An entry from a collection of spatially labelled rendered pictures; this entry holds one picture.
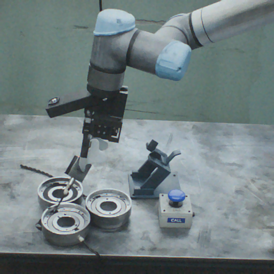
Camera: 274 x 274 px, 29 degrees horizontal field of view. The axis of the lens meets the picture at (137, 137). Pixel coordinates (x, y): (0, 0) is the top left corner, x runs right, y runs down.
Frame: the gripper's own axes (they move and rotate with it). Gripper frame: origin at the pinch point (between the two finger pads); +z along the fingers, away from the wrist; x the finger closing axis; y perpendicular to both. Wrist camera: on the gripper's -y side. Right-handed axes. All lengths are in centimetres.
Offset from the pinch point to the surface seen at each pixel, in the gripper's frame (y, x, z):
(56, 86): -18, 156, 60
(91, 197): 3.7, -1.8, 8.1
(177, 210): 22.8, -7.0, 4.1
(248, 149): 47, 28, 6
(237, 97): 80, 157, 49
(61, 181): -4.0, 4.2, 9.3
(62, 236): -1.5, -16.0, 8.5
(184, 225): 25.2, -8.2, 7.2
